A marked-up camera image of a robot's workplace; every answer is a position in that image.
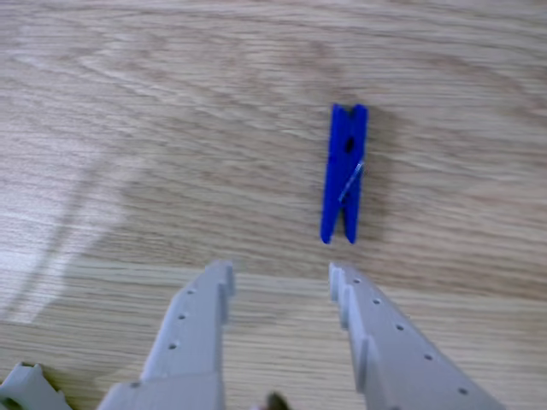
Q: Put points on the blue clothes peg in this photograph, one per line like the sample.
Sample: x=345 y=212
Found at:
x=344 y=171

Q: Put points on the grey clothes peg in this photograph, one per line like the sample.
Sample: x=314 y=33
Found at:
x=27 y=390

